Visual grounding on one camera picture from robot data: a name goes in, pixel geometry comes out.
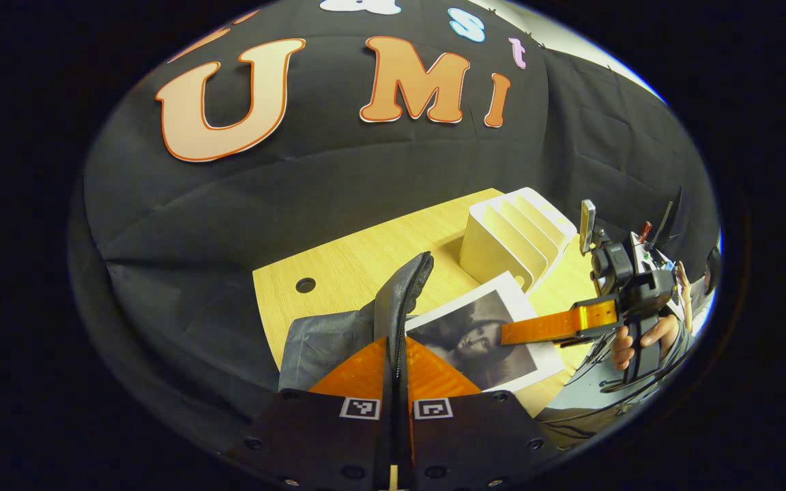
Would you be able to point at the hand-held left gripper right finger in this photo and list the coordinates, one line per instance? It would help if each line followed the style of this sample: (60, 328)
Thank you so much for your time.
(475, 443)

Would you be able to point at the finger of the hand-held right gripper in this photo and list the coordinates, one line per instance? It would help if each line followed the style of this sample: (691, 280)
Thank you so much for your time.
(557, 326)

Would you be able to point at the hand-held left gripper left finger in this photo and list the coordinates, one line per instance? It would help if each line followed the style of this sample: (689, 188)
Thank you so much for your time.
(325, 443)

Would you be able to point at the grey portrait cover book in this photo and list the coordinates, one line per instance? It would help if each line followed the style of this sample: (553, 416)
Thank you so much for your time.
(482, 341)

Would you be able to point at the white bookshelf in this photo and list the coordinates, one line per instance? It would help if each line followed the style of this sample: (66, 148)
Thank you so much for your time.
(495, 245)

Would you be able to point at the grey schoolbag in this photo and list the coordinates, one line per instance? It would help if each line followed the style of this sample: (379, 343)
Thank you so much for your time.
(325, 341)

